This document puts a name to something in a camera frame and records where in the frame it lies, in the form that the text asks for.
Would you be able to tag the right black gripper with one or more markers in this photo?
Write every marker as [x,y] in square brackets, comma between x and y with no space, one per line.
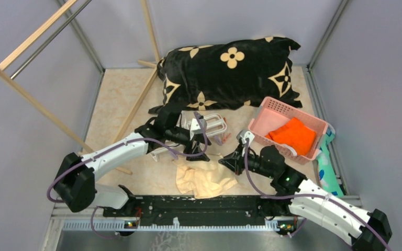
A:
[235,163]

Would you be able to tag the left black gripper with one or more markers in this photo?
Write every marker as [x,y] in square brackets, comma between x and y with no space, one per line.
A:
[200,138]

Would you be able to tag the cream boxer underwear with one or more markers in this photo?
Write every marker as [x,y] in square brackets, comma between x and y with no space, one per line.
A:
[203,179]

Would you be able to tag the white clip hanger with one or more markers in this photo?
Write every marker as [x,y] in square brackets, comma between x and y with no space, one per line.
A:
[216,125]

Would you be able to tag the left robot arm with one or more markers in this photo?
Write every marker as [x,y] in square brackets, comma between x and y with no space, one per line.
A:
[76,181]

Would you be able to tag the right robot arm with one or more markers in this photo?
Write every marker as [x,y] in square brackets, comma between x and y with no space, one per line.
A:
[300,196]

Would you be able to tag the orange underwear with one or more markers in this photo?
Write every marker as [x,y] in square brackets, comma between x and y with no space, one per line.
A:
[294,134]

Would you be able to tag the pink plastic basket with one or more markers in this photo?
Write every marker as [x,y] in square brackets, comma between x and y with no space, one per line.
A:
[273,114]

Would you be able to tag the black floral pillow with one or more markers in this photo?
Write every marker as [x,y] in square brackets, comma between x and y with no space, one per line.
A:
[230,75]

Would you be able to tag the metal rack rod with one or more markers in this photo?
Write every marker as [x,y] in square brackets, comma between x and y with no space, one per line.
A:
[69,20]

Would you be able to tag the wooden drying rack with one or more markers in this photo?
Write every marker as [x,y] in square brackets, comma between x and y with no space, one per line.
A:
[64,79]

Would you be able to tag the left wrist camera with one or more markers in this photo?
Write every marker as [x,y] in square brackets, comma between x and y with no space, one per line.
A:
[198,126]

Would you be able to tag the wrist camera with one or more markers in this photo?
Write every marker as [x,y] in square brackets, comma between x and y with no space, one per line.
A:
[198,126]
[245,137]

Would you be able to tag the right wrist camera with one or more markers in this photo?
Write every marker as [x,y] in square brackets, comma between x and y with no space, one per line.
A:
[245,137]

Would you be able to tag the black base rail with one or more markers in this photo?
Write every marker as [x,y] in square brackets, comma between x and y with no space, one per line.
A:
[224,213]

